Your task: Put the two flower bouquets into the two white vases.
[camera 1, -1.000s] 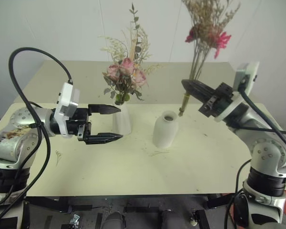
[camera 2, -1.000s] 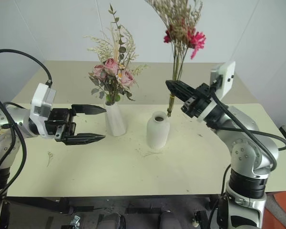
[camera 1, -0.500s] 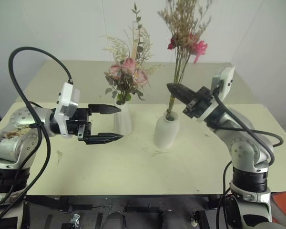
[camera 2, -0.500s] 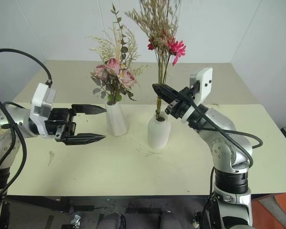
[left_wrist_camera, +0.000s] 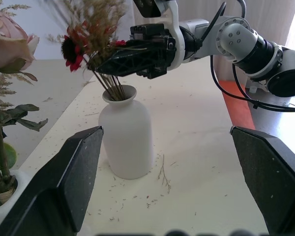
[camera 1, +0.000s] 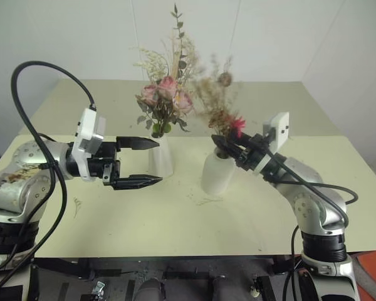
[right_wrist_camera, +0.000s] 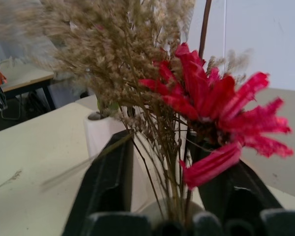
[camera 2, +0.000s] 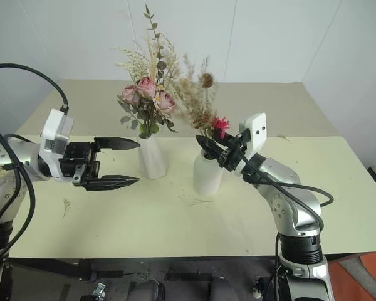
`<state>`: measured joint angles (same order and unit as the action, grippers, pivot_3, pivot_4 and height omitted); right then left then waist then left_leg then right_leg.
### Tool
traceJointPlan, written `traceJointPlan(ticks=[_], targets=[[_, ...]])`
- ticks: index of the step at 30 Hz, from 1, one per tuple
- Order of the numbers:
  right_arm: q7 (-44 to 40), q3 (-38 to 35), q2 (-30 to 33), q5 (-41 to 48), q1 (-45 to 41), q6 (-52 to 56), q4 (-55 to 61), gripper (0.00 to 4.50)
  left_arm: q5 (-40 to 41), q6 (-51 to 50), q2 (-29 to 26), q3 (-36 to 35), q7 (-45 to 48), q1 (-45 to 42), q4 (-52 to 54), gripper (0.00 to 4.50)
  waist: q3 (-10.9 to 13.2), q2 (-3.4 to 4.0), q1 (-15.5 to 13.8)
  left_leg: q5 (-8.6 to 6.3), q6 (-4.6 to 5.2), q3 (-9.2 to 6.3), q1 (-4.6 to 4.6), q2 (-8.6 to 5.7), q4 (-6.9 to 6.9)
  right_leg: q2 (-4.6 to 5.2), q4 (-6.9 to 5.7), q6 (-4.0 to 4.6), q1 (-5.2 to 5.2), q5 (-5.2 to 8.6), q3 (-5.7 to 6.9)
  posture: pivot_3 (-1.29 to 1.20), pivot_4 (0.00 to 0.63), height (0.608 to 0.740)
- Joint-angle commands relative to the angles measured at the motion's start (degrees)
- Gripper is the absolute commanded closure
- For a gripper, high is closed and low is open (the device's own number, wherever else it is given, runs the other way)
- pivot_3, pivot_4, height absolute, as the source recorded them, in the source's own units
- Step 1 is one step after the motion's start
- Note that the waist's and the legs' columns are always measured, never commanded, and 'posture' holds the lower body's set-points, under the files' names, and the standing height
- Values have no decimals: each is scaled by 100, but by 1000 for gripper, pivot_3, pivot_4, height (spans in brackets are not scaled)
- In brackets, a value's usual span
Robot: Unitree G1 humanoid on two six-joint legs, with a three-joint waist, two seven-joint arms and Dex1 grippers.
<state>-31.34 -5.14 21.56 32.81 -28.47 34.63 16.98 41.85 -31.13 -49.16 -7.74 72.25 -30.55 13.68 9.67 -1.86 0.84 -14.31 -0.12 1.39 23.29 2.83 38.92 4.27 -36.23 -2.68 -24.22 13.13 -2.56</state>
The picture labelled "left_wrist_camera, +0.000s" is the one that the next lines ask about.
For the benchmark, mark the lattice finger of the black right gripper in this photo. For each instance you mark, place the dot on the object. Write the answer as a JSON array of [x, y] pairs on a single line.
[[130, 62]]

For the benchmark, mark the beige curtain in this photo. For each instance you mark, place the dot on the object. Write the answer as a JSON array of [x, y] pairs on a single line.
[[270, 17]]

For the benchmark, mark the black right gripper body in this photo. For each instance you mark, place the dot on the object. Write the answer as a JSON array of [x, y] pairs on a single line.
[[159, 56]]

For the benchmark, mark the orange strip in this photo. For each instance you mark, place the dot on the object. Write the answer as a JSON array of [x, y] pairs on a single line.
[[238, 108]]

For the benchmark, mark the plain finger of the black right gripper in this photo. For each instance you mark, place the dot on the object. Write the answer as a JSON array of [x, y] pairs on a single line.
[[137, 43]]

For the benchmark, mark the white bottle-shaped ceramic vase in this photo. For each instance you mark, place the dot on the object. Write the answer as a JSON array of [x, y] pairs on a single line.
[[127, 137]]

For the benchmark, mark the pink rose bouquet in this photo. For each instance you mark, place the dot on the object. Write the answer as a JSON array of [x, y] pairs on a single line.
[[7, 49]]

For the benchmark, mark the dried bouquet with red flowers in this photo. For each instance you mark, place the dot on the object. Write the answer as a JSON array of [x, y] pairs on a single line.
[[96, 32]]

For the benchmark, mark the loose dried twig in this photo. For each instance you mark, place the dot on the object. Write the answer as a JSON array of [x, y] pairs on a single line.
[[163, 172]]

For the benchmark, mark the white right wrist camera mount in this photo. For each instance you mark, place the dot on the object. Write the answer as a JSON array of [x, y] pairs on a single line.
[[178, 44]]

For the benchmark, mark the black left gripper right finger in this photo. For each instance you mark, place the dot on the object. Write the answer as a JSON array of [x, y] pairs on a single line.
[[273, 182]]

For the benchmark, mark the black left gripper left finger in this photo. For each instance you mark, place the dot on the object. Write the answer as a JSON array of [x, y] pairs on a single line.
[[64, 186]]

